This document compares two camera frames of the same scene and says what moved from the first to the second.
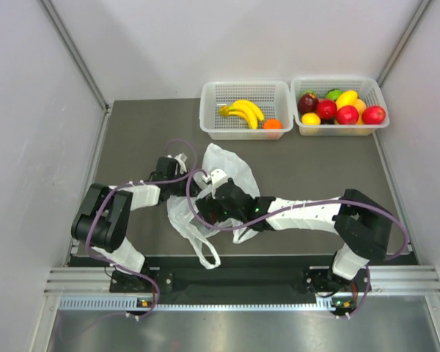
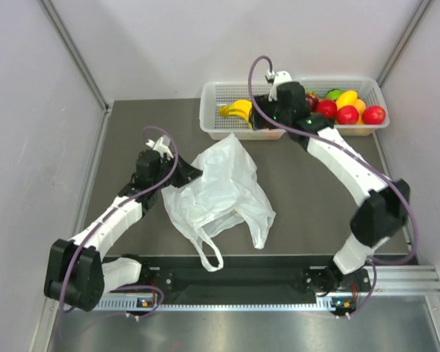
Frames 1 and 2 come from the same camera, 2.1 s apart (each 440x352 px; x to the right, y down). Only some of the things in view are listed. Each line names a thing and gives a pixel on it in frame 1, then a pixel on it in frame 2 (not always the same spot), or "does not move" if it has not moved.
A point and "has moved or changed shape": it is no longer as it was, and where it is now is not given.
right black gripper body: x=208 y=204 to x=270 y=110
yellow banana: x=246 y=108 does not move
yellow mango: x=345 y=98 does not move
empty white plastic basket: x=275 y=99 does not move
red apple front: x=347 y=115 does not move
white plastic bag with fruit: x=183 y=210 has moved or changed shape
